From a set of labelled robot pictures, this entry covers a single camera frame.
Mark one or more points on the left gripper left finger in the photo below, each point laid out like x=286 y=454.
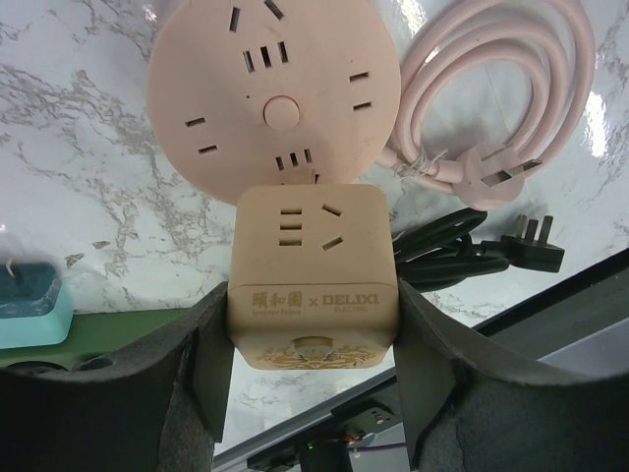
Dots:
x=156 y=404

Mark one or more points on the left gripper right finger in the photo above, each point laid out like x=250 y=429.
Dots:
x=470 y=404

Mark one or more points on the green power strip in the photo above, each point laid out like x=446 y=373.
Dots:
x=90 y=336

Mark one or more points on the teal plug adapter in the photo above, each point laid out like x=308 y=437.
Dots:
x=36 y=306

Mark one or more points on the beige cube plug adapter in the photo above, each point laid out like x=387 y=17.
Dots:
x=313 y=283

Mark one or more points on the pink round power strip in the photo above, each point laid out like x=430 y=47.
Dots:
x=251 y=93

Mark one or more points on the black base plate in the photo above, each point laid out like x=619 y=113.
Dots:
x=579 y=325

